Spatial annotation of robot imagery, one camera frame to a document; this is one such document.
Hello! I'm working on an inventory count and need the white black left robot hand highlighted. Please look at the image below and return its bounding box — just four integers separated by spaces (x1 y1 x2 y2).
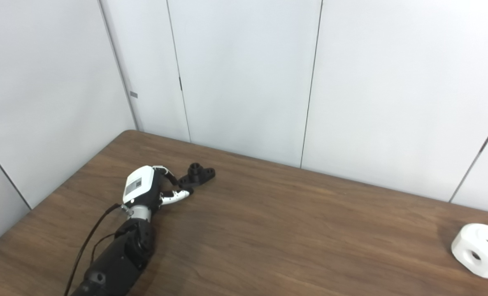
122 165 194 214

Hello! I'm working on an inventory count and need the black plastic holder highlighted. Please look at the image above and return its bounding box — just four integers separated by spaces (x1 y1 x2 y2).
178 163 216 190

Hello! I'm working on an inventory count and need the round white plastic piece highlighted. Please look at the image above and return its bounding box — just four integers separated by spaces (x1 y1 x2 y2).
451 223 488 280

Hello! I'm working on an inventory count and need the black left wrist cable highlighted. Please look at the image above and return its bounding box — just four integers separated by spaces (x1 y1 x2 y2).
64 203 123 296

